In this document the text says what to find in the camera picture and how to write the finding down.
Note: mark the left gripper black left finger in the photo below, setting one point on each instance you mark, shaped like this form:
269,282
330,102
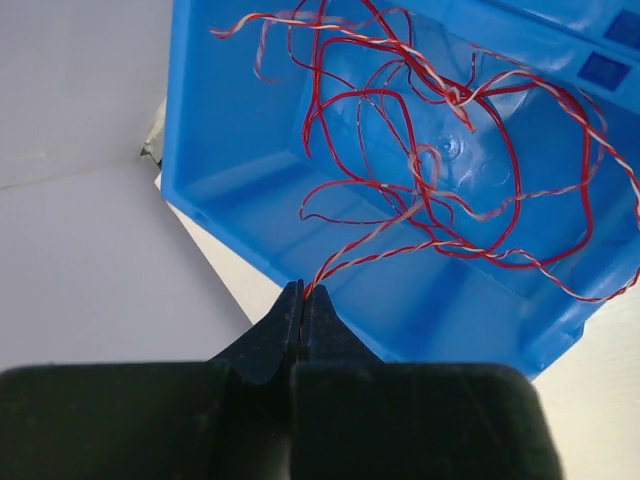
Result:
222,418

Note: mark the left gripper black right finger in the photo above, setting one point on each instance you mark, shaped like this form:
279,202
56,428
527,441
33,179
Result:
356,417

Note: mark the blue plastic divided bin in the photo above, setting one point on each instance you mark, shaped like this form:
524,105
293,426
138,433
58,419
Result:
462,176

